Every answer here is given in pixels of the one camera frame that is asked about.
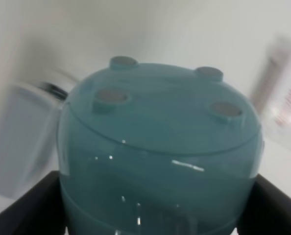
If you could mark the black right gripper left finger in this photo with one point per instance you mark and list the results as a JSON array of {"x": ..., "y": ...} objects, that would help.
[{"x": 38, "y": 212}]

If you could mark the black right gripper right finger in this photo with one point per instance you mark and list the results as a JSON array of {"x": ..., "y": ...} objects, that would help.
[{"x": 267, "y": 212}]

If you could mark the white flat box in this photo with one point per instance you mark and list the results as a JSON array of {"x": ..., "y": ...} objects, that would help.
[{"x": 272, "y": 94}]

